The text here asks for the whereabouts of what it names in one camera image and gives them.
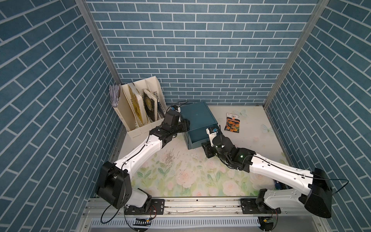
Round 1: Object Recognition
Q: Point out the teal plastic drawer cabinet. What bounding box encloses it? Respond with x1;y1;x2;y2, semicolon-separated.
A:
180;101;218;150

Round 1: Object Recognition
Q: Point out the orange flower seed bag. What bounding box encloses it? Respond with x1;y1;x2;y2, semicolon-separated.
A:
224;113;240;133

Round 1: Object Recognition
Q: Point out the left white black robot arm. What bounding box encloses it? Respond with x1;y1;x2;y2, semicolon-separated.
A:
96;105;190;209

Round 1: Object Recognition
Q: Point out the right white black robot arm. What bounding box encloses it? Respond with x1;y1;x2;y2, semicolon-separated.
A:
202;135;332;218

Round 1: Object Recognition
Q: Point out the dark sunflower cover book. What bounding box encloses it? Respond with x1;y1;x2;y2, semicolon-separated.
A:
144;89;158;122

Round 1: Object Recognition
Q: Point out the cream file organizer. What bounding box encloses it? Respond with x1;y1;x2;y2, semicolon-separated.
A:
109;76;168;139

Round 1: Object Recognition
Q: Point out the yellow cover book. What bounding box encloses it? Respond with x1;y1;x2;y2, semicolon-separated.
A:
128;83;147;127

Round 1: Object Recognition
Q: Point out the blue black pen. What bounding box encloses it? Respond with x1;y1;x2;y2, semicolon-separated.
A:
275;181;287;190

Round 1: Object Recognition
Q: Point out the purple paper stack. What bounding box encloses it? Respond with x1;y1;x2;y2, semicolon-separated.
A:
109;84;121;107

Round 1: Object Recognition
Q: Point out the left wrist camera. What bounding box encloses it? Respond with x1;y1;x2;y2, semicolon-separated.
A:
169;105;181;112

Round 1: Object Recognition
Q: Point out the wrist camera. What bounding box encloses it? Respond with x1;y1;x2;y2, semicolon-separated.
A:
206;126;219;147
169;105;181;112

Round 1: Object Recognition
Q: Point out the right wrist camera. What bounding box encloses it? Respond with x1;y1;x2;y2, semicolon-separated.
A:
206;126;219;147

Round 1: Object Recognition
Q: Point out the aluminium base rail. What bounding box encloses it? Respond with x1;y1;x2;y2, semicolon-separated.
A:
76;197;331;232

